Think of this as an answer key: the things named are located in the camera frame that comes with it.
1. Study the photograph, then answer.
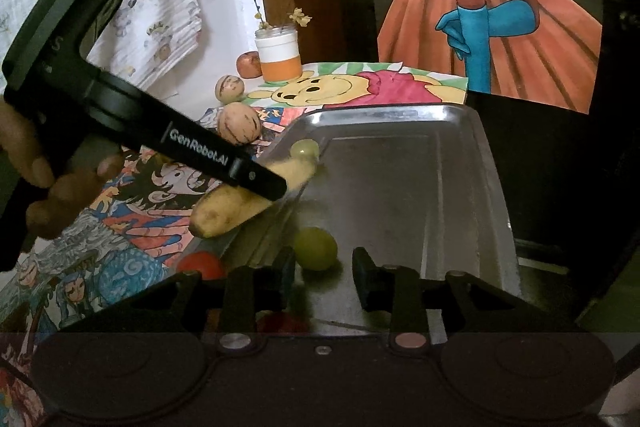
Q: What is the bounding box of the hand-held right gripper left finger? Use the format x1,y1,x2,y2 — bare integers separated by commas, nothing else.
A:
107,247,298,350

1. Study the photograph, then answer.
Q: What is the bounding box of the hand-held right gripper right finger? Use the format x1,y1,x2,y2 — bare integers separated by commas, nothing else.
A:
352,247,546,350

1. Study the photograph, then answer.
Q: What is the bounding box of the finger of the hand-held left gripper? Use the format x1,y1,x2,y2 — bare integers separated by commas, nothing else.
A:
231,158,288,204

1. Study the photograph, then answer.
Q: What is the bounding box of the green grape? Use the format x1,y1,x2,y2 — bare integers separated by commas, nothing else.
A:
292,227,338,270
291,139,321,160

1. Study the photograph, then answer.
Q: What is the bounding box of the spotted banana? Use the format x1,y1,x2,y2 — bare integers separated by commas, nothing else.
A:
189,155,318,239

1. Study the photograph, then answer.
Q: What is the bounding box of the red cherry tomato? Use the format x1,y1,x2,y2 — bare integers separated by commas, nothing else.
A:
177,251,226,280
257,312,311,335

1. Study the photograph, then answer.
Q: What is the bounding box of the large striped pepino melon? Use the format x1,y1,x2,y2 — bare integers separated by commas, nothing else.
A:
216,103,262,144

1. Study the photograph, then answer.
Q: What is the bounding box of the metal tray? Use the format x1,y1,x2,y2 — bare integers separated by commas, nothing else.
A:
220,104,523,343

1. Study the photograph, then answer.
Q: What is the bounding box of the small striped pepino melon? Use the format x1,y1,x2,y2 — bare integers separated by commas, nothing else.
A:
215,74,246,102

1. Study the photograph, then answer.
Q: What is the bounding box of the person's left forearm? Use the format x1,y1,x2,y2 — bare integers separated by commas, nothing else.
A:
0,152,38,273

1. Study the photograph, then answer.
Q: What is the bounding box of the person's left hand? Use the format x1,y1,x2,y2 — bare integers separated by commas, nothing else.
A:
0,99,125,240

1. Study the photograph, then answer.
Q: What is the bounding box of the yellow bear drawing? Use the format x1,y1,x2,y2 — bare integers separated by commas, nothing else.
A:
242,61,470,110

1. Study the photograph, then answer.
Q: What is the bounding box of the red apple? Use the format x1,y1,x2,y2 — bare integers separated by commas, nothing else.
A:
236,51,263,78

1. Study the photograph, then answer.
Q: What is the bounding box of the white and orange jar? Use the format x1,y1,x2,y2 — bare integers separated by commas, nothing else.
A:
254,24,302,84

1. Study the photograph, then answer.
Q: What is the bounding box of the wall poster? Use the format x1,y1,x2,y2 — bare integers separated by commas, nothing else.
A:
362,0,608,115

